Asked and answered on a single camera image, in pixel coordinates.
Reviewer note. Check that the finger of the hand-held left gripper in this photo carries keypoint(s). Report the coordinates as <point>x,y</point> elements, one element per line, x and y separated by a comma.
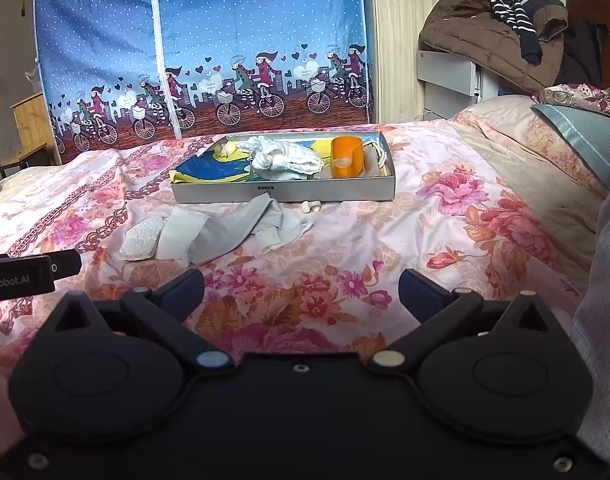
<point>67,264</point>

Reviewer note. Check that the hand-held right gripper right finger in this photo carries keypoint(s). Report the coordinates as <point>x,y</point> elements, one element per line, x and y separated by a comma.
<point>417,292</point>

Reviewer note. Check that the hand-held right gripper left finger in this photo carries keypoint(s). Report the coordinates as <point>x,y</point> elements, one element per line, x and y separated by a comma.
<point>185,291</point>

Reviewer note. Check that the grey shallow cardboard box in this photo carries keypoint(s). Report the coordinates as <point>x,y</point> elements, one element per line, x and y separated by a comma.
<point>335,192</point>

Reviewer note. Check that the orange plastic cup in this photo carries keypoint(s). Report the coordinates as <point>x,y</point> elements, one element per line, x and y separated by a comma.
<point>349,155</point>

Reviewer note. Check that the white cloth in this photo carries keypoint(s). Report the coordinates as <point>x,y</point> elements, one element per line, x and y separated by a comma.
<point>285,160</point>

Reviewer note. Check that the pink floral bed quilt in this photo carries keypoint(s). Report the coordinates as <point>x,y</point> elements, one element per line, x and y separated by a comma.
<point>335,245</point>

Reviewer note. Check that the dark-framed wooden stool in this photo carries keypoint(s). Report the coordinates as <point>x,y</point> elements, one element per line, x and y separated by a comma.
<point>22,157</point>

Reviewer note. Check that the blue yellow printed cloth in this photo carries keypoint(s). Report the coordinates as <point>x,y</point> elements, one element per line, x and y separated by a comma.
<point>205,172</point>

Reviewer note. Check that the small white peg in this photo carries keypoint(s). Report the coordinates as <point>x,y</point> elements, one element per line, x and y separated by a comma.
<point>311,207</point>

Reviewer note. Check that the wooden cabinet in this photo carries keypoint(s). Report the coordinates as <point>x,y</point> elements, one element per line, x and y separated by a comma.
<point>32,120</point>

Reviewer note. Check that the grey cloth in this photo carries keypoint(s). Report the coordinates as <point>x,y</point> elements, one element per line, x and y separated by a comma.
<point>602,310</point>

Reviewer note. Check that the beige bed cover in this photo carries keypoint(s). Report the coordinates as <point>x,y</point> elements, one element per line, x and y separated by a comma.
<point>510,130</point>

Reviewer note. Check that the white cabinet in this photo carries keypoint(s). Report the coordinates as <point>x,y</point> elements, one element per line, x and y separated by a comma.
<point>450,72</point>

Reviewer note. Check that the blue-grey pillow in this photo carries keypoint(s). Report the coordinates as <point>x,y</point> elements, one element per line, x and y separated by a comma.
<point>585,137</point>

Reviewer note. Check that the blue printed fabric wardrobe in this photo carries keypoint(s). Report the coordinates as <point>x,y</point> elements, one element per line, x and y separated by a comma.
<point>110,35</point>

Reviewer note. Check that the floral pillow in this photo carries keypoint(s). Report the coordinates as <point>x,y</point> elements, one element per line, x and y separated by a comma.
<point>580,97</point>

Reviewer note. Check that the light wooden wardrobe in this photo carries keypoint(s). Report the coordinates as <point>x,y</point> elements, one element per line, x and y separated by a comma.
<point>400,35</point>

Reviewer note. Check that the brown padded jacket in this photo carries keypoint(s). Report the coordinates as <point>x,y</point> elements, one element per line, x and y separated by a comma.
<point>465,35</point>

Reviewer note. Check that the black white striped garment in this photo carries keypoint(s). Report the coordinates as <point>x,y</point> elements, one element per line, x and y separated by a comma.
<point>510,5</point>

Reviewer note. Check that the dark wooden headboard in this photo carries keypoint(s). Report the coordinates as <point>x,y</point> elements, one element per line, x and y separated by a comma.
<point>592,7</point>

